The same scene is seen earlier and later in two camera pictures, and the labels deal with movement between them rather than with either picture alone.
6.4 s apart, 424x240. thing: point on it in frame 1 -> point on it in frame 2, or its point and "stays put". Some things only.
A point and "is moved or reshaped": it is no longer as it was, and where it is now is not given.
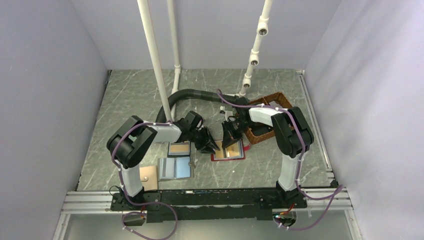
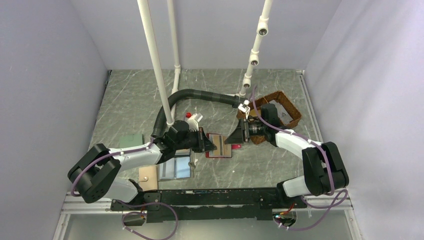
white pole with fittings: (262, 30) stays put
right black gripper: (227, 140) -> (240, 134)
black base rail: (179, 205) stays put
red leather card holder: (234, 151) is moved or reshaped
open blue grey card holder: (170, 168) stays put
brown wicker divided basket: (278, 97) stays put
